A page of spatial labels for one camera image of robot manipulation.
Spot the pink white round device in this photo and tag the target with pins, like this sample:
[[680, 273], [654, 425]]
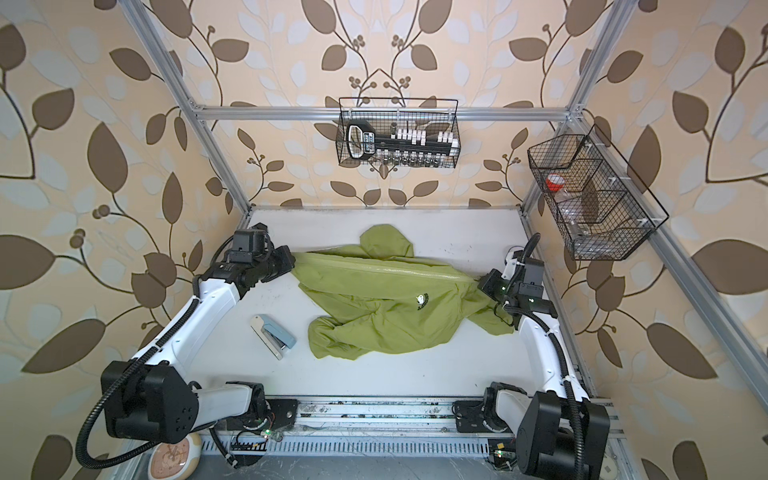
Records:
[[175, 461]]

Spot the black wire basket wall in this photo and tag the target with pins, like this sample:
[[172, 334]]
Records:
[[435, 114], [606, 210]]

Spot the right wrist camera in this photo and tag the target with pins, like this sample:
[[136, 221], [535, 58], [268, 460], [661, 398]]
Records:
[[511, 262]]

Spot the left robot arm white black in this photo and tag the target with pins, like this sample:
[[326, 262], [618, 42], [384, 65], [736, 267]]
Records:
[[152, 398]]

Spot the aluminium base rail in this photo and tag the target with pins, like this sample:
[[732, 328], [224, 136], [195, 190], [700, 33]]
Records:
[[359, 426]]

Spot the green jacket with patterned lining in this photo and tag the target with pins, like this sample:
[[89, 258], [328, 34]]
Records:
[[378, 296]]

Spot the red cap bottle in basket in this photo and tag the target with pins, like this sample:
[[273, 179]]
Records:
[[555, 183]]

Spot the white round device bottom right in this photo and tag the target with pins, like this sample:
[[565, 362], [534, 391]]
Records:
[[609, 469]]

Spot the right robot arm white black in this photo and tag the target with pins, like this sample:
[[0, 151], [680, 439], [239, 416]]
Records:
[[559, 432]]

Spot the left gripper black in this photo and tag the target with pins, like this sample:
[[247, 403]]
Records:
[[285, 257]]

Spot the black socket set rail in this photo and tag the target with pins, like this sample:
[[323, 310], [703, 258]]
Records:
[[400, 145]]

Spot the black wire basket right wall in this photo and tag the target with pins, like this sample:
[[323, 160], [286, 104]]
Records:
[[606, 210]]

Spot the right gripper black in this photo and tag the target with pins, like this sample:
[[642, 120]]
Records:
[[489, 281]]

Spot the small grey white block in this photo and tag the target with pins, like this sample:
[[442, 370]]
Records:
[[273, 335]]

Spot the black wire basket back wall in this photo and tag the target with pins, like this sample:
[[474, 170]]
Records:
[[435, 114]]

